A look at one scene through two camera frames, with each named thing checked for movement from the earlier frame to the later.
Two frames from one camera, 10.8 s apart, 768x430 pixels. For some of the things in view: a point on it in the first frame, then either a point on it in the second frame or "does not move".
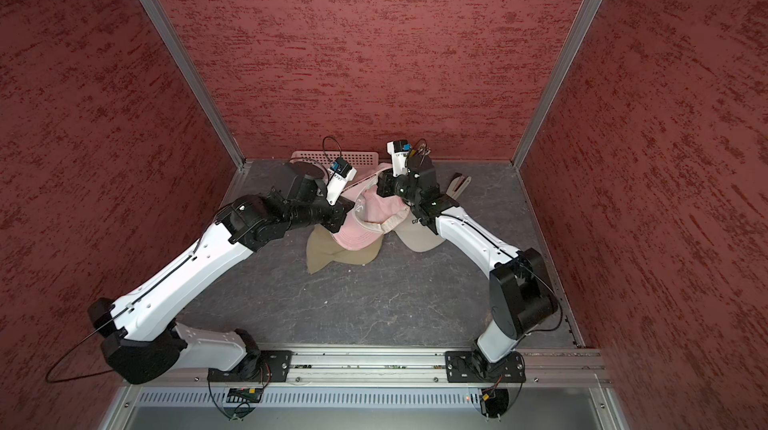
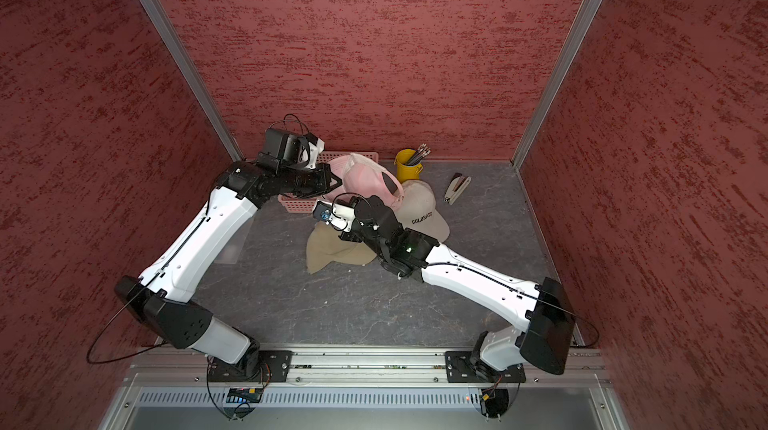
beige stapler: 457,184 does not move
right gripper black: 386,183 -> 353,234
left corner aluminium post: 189,67 does not move
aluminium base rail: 561,366 does not move
